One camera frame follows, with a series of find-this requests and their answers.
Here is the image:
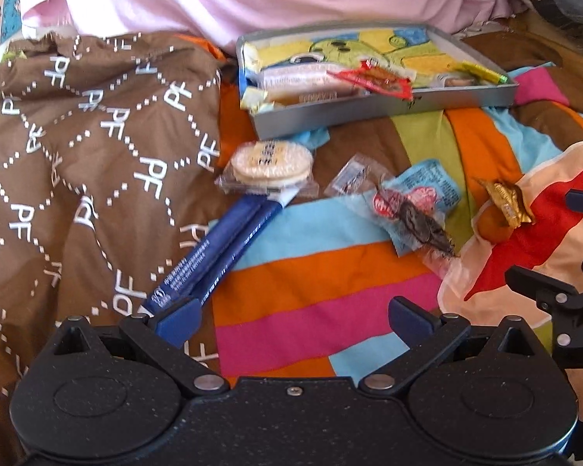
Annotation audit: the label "brown PF patterned cloth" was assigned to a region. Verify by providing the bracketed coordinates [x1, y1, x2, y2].
[0, 31, 225, 465]

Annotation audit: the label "colourful striped blanket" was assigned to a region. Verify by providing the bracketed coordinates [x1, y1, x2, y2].
[185, 33, 583, 381]

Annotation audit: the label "dark preserved plum packet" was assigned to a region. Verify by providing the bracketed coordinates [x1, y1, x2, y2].
[398, 199, 456, 257]

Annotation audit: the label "grey tin tray cartoon print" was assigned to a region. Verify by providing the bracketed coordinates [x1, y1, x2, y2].
[237, 21, 517, 140]

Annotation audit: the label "yellow biscuit packet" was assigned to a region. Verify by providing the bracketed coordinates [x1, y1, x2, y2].
[240, 39, 323, 111]

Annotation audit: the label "white orange snack packet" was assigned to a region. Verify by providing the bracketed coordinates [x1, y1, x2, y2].
[256, 62, 364, 105]

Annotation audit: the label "small clear wrapped candy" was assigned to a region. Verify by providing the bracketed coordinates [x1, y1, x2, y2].
[324, 153, 389, 197]

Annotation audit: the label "yellow green stick packet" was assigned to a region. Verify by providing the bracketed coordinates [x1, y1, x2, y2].
[456, 61, 510, 85]

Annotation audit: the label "red dried tofu packet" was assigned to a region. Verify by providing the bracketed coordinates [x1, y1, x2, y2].
[327, 60, 414, 101]

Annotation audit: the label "gold foil snack packet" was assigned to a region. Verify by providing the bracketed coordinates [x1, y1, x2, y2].
[477, 179, 536, 230]

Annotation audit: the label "dark blue stick sachets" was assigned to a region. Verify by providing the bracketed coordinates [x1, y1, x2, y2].
[144, 186, 300, 316]

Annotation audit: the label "round rice cracker packet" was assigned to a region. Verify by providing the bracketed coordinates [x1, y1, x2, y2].
[215, 140, 319, 198]

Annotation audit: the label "light blue candy packet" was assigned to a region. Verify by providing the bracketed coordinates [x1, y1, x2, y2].
[378, 159, 461, 256]

